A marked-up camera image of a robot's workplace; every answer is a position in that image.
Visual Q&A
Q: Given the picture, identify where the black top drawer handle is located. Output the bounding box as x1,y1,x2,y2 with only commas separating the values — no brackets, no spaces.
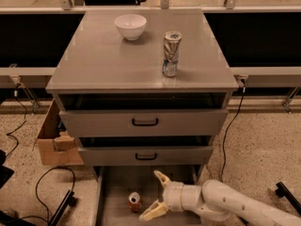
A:
132,118,159,127

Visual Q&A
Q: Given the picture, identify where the black drawer handle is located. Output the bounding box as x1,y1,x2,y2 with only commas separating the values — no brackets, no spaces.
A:
132,118,159,127
135,153,157,161

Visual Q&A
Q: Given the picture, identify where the black stand leg left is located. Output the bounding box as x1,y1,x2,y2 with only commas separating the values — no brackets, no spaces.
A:
49,190,77,226

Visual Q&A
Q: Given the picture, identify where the silver blue tall can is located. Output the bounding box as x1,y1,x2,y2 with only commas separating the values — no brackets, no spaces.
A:
162,31,182,77

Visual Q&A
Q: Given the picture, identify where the black stand leg right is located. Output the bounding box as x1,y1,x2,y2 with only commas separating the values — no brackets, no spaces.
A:
275,182,301,216

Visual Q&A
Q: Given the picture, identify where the black middle drawer handle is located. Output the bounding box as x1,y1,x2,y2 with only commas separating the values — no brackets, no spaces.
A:
135,153,157,161

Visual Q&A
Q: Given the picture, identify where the grey drawer cabinet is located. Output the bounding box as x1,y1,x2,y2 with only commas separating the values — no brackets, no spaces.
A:
45,8,239,174

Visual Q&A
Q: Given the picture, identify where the black cable left floor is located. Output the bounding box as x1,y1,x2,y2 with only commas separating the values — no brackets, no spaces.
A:
18,166,76,224

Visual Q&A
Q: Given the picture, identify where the red coke can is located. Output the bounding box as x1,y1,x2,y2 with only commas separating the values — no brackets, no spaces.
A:
128,192,142,213

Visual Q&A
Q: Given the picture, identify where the black thin cable left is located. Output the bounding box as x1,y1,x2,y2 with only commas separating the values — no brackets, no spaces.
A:
5,83,28,158

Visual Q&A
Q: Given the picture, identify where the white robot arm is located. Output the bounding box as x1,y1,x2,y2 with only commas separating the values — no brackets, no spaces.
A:
139,170,301,226

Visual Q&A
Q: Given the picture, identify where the grey middle drawer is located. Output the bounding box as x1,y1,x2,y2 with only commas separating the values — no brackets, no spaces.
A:
79,146,213,166

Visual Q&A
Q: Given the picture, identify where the white ceramic bowl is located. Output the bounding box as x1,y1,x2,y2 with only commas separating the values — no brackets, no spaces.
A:
115,14,147,40

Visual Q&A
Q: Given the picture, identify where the grey open bottom drawer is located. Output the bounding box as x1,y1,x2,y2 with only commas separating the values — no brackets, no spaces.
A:
92,166,202,226

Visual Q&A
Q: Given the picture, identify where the grey top drawer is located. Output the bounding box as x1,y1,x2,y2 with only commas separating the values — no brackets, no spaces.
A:
59,109,228,137

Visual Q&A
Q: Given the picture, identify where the black power cable right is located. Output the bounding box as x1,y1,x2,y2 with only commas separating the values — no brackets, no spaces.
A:
218,86,246,183

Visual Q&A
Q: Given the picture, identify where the brown cardboard box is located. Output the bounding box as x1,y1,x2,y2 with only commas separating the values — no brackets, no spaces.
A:
37,101,83,166

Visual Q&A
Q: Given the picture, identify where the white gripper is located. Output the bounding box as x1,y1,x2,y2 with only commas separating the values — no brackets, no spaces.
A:
139,170,204,221

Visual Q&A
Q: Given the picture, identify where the black stand leg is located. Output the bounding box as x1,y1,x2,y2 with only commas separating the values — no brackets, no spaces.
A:
49,190,77,226
275,182,301,216

